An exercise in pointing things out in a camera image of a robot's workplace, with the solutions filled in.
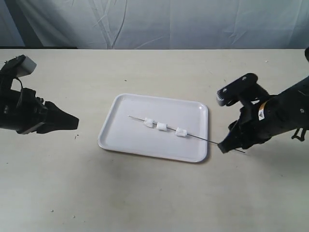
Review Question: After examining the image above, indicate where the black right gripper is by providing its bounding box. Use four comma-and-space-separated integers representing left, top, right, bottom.
217, 106, 273, 154

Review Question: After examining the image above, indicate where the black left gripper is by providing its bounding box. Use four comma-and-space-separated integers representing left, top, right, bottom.
0, 88, 79, 134

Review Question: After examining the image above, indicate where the white marshmallow piece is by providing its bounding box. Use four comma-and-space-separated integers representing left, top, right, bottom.
143, 118, 155, 128
175, 127, 187, 137
156, 122, 168, 131

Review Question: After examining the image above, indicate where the thin metal skewer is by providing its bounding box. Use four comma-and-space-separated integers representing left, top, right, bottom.
127, 115, 246, 154

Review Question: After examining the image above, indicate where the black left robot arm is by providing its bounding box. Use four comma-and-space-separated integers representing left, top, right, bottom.
0, 71, 79, 135

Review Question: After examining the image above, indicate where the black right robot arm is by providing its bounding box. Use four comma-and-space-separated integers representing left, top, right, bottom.
216, 73, 309, 153

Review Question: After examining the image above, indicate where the white rectangular plastic tray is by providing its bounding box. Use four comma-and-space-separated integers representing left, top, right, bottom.
98, 93, 209, 163

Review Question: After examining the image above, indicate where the grey-blue backdrop cloth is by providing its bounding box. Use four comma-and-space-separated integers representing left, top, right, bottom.
0, 0, 309, 50

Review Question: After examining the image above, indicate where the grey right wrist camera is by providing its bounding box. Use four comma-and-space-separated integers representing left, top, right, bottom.
216, 73, 270, 106

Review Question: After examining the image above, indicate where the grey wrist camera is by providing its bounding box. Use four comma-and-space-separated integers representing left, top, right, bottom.
216, 73, 270, 106
1, 55, 37, 78

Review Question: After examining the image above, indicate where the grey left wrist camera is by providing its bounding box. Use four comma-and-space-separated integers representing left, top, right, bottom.
1, 55, 37, 78

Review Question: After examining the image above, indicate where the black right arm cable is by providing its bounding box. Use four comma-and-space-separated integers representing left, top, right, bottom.
291, 127, 308, 142

